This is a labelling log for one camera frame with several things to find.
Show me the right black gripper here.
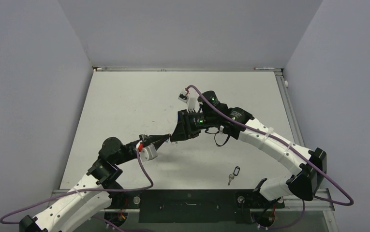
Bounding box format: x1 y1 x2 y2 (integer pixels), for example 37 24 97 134
171 108 218 141

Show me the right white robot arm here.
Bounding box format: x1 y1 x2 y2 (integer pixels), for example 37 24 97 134
170 90 326 207

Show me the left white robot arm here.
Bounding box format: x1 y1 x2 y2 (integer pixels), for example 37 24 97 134
19 134 171 232

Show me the black tag loose key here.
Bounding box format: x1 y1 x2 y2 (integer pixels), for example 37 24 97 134
227 166 240 186

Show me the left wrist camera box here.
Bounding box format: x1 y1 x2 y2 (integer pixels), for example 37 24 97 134
136 143 158 162

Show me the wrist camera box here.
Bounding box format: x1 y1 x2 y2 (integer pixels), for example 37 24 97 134
136 143 158 162
178 93 197 112

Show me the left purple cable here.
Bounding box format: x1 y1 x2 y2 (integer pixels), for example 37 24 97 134
0 148 154 225

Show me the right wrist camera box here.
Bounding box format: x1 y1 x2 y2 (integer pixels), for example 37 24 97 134
178 93 197 112

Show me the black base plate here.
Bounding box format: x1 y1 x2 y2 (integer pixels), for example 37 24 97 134
104 189 285 225

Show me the aluminium table frame rail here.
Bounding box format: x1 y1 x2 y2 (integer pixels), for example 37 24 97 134
274 69 335 211

